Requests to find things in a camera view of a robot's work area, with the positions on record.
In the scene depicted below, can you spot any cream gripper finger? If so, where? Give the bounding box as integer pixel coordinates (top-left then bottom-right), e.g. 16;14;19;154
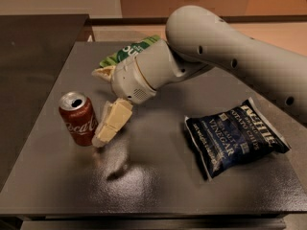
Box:
91;65;115;82
92;98;133;148

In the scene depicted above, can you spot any red Coca-Cola can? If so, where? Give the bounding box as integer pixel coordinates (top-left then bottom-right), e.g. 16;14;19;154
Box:
59;91;98;147

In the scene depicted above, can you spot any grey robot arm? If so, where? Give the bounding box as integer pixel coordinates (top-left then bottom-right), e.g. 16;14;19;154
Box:
92;6;307;148

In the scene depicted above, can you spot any green snack bag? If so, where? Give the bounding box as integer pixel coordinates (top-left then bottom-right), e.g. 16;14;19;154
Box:
100;34;160;68

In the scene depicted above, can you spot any dark side counter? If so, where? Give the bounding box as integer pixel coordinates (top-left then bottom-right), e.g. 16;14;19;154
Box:
0;14;89;190

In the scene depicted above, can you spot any blue salt vinegar chips bag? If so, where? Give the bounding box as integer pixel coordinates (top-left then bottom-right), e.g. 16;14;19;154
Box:
184;98;291;180

